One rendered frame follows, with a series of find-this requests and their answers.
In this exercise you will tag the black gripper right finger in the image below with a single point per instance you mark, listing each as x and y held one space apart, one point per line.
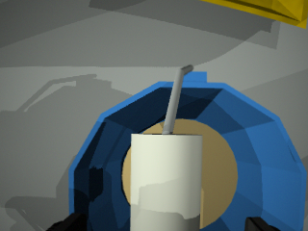
258 224

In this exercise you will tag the blue bucket with grey wire handle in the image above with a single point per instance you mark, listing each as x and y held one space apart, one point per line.
204 162

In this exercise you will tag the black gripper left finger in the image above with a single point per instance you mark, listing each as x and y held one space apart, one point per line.
74 222

